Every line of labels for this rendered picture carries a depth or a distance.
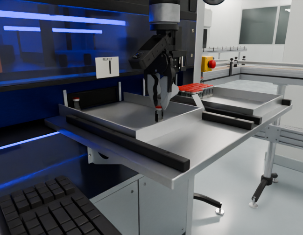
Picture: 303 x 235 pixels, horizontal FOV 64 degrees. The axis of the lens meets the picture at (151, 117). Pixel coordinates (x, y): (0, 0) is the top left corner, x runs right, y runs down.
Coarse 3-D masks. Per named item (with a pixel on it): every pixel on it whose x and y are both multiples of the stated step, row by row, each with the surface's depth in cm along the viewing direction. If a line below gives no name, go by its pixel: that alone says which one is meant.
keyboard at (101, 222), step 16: (16, 192) 44; (32, 192) 44; (48, 192) 44; (64, 192) 45; (80, 192) 46; (0, 208) 41; (16, 208) 41; (32, 208) 41; (48, 208) 40; (64, 208) 40; (80, 208) 40; (96, 208) 41; (0, 224) 38; (16, 224) 36; (32, 224) 36; (48, 224) 36; (64, 224) 36; (80, 224) 36; (96, 224) 36; (112, 224) 38
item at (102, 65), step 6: (96, 60) 70; (102, 60) 71; (108, 60) 73; (114, 60) 74; (96, 66) 70; (102, 66) 72; (108, 66) 73; (114, 66) 75; (96, 72) 70; (102, 72) 72; (108, 72) 74; (114, 72) 75
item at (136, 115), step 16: (128, 96) 89; (144, 96) 83; (64, 112) 71; (80, 112) 64; (96, 112) 75; (112, 112) 75; (128, 112) 75; (144, 112) 75; (176, 112) 75; (192, 112) 65; (112, 128) 56; (128, 128) 52; (144, 128) 52; (160, 128) 56; (176, 128) 61
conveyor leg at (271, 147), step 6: (276, 84) 157; (282, 84) 155; (288, 84) 154; (282, 90) 158; (276, 120) 164; (270, 144) 170; (270, 150) 171; (270, 156) 172; (270, 162) 173; (270, 168) 175; (264, 174) 178; (270, 174) 176
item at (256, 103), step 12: (180, 96) 83; (216, 96) 99; (228, 96) 98; (240, 96) 95; (252, 96) 91; (264, 96) 88; (276, 96) 86; (228, 108) 72; (240, 108) 69; (252, 108) 80; (264, 108) 73
